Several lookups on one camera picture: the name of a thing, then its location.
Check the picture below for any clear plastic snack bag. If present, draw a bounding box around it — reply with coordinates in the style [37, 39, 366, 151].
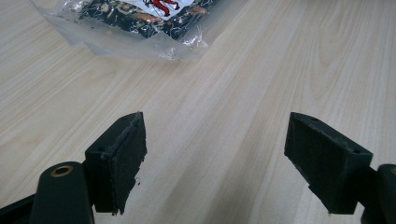
[29, 0, 250, 62]

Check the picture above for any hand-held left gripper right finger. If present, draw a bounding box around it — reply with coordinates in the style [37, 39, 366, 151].
[283, 111, 374, 216]

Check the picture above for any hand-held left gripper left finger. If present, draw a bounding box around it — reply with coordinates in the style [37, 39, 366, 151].
[84, 111, 148, 216]

